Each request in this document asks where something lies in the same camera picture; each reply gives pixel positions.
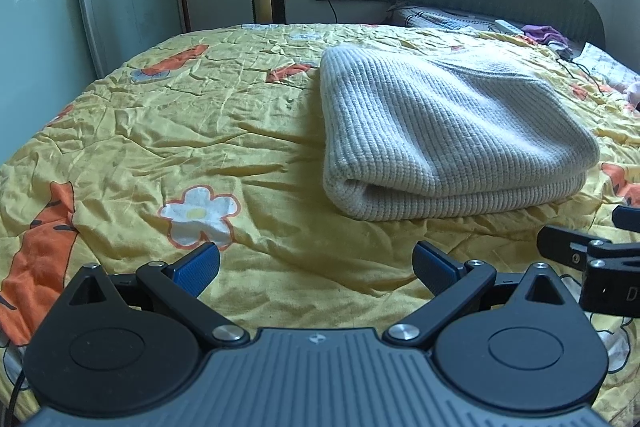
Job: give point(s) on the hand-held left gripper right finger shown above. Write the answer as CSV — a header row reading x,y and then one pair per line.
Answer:
x,y
434,269

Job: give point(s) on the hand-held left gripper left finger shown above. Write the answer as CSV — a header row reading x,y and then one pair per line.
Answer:
x,y
200,264

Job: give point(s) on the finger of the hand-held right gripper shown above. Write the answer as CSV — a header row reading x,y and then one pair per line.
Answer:
x,y
560,244
627,217

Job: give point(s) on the white knit sweater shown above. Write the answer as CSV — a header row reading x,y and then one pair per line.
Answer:
x,y
425,132

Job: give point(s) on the yellow carrot print bedspread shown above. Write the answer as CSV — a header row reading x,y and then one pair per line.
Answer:
x,y
200,132

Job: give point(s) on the white printed cloth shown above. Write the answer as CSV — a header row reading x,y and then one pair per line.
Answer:
x,y
607,62

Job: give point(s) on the purple cloth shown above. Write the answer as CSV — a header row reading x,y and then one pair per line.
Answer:
x,y
545,34

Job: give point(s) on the white remote control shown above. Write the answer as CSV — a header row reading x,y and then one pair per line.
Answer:
x,y
507,27

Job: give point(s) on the patterned grey pillow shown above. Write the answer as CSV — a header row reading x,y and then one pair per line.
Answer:
x,y
440,17

